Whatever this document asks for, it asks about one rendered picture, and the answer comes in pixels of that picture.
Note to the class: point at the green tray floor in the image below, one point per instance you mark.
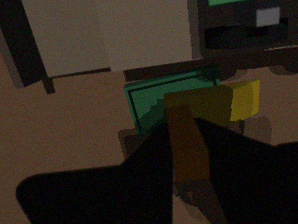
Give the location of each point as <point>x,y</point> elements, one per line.
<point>149,100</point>

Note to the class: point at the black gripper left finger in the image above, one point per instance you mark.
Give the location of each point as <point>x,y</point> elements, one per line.
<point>139,190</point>

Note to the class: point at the green tray rim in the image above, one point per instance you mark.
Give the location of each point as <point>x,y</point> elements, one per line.
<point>159,79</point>

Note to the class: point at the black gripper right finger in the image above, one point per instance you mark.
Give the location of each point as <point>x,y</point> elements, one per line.
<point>255,182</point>

